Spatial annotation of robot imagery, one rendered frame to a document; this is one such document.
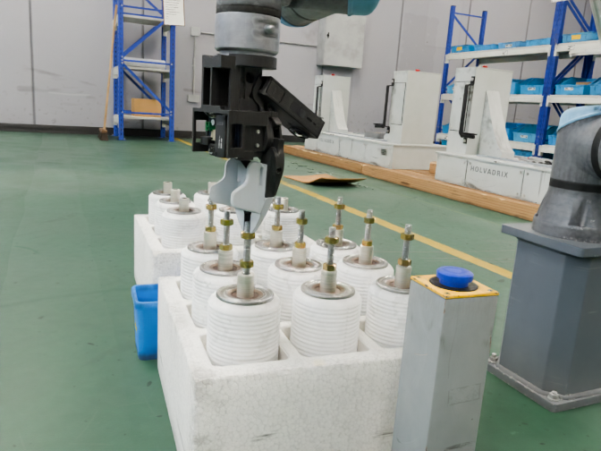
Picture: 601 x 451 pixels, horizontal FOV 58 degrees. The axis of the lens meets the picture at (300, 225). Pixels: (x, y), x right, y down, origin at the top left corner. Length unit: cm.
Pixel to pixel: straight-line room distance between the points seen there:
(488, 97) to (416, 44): 504
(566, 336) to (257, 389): 60
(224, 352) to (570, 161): 68
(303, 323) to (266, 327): 6
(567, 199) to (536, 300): 19
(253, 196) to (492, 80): 311
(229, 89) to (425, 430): 44
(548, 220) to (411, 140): 320
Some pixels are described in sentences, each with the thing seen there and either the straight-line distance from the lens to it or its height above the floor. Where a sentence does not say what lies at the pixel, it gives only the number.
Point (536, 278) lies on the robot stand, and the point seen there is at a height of 22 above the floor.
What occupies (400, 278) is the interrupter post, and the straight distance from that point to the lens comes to 80.
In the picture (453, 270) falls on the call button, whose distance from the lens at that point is 63.
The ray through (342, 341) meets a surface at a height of 20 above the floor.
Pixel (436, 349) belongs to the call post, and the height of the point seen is 25.
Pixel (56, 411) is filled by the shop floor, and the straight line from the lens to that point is 99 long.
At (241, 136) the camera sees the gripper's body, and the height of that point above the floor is 46.
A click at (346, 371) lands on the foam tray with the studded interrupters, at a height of 17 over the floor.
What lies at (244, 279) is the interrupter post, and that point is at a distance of 71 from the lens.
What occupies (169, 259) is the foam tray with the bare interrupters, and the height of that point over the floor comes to 16.
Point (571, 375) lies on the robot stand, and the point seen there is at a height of 6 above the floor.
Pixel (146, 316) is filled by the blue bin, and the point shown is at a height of 9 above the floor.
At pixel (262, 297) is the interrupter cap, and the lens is 71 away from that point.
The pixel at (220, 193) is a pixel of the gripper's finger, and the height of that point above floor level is 38.
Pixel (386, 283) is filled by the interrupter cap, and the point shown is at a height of 25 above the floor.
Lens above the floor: 50
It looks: 12 degrees down
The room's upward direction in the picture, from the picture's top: 4 degrees clockwise
